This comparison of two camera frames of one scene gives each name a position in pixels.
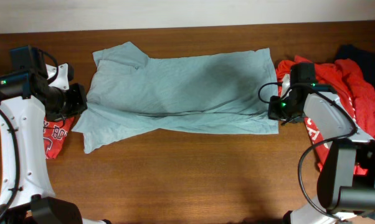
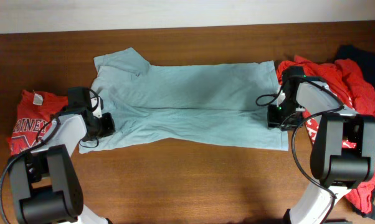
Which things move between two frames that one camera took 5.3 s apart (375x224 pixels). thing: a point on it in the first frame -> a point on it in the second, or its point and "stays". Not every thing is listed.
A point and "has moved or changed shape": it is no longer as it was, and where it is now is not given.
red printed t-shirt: x=354 y=90 stays
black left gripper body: x=68 y=102 -> x=104 y=129
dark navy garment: x=372 y=62 stays
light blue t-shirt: x=210 y=93 has moved or changed shape
